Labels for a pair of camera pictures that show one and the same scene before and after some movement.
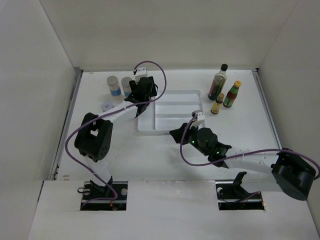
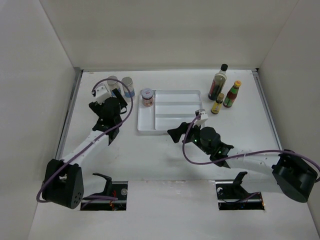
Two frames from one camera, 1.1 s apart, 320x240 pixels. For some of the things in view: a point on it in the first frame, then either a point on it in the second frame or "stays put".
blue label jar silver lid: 126,86 stays put
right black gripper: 177,133 stays put
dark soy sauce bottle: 218,83 stays put
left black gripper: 133,85 to 98,108
